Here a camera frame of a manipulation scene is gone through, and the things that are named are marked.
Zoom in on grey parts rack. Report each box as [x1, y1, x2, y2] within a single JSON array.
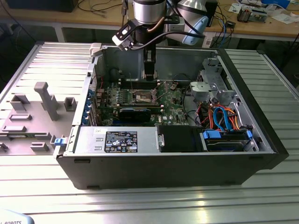
[[0, 81, 78, 156]]

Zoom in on black open PC case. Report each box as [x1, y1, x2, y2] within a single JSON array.
[[55, 41, 290, 191]]

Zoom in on white label box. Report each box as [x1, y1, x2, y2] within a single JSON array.
[[203, 36, 214, 49]]

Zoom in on green RAM stick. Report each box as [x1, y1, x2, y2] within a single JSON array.
[[9, 132, 49, 138]]

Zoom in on metal socket cover frame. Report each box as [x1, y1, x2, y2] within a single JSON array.
[[151, 82, 168, 100]]

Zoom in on black graphics card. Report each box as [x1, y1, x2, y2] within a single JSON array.
[[118, 107, 152, 124]]

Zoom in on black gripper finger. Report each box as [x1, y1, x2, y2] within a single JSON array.
[[143, 52, 157, 77]]

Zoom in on small grey wrist camera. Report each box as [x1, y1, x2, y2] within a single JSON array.
[[167, 17, 181, 32]]

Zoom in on silver metal bracket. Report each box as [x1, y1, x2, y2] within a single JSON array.
[[189, 81, 218, 100]]

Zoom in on perforated metal drive cage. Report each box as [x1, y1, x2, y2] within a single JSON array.
[[198, 57, 225, 83]]

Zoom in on blue box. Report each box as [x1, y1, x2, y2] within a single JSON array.
[[261, 0, 292, 7]]

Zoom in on thick black sleeved cable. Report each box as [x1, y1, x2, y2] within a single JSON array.
[[183, 86, 202, 128]]

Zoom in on wooden desk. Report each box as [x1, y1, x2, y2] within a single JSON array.
[[0, 0, 299, 43]]

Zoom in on white papers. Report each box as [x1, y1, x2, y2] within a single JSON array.
[[271, 13, 299, 24]]

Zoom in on thin red wire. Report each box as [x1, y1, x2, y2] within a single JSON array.
[[91, 76, 105, 91]]

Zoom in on white-clip RAM slot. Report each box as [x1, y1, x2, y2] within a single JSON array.
[[118, 84, 160, 88], [118, 80, 160, 84]]

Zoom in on grey power supply unit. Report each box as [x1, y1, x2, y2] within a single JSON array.
[[74, 126, 160, 155]]

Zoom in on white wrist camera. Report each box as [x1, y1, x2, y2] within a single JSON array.
[[111, 22, 137, 51]]

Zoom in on hanging black cable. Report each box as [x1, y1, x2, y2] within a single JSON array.
[[120, 0, 128, 28]]

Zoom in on CPU socket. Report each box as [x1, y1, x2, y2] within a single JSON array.
[[131, 89, 155, 105]]

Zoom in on white card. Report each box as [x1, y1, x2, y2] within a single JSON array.
[[228, 2, 242, 14]]

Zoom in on wide black box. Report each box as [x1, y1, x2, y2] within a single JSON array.
[[7, 0, 76, 13]]

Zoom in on metal drive box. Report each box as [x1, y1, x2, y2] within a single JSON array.
[[250, 8, 269, 23]]

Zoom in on copper finned CPU cooler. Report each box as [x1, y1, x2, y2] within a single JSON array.
[[236, 6, 252, 23]]

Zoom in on pale grey case latch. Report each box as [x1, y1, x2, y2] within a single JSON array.
[[89, 42, 104, 58]]

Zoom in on blue cable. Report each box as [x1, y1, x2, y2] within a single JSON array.
[[222, 22, 231, 49]]

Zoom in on blue plastic clip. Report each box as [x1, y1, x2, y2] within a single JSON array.
[[53, 137, 67, 147]]

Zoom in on blue flat wire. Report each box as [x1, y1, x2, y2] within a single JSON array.
[[213, 105, 232, 132]]

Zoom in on yellow orange wire bundle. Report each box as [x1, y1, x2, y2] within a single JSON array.
[[228, 108, 242, 131]]

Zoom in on hard disk in blue carrier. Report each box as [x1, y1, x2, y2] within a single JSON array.
[[202, 129, 254, 152]]

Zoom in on green motherboard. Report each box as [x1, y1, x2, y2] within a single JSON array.
[[94, 80, 190, 128]]

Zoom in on pale blue teach pendant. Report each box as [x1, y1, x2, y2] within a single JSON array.
[[0, 208, 36, 224]]

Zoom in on black camera cable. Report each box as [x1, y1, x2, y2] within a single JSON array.
[[129, 31, 206, 51]]

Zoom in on black drive box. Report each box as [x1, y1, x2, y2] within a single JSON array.
[[157, 125, 204, 154]]

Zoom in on copper coloured robot cable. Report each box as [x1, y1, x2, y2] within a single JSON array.
[[147, 17, 164, 33]]

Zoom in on tall black box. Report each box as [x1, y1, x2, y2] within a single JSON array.
[[206, 0, 220, 28]]

